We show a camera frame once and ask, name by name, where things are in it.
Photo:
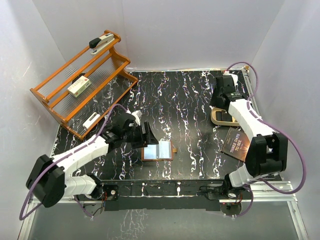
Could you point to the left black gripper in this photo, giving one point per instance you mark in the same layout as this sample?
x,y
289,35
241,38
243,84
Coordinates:
x,y
144,139

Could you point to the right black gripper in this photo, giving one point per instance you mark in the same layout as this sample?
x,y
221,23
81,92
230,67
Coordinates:
x,y
214,103

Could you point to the brown leather card holder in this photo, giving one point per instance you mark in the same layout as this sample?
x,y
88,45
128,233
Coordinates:
x,y
163,151

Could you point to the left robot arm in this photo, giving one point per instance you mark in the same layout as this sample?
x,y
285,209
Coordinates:
x,y
52,177

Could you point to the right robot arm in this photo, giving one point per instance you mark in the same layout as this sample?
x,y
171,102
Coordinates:
x,y
265,152

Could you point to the black card in tray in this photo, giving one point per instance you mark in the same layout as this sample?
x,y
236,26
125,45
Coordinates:
x,y
223,116

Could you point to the beige oval tray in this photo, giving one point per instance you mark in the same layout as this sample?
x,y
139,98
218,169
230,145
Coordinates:
x,y
213,119

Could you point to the dark red picture book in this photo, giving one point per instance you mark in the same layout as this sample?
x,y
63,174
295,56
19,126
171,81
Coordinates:
x,y
236,144

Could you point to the small white box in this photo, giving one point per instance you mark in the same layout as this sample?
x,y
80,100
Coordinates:
x,y
91,120

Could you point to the orange wooden shelf rack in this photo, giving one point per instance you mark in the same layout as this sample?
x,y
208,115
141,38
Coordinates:
x,y
109,83

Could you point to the white staples box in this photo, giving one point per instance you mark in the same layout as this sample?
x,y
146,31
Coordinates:
x,y
81,84

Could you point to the black and beige stapler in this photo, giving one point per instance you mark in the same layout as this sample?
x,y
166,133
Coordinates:
x,y
99,43

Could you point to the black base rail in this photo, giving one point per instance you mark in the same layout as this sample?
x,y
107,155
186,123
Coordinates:
x,y
174,194

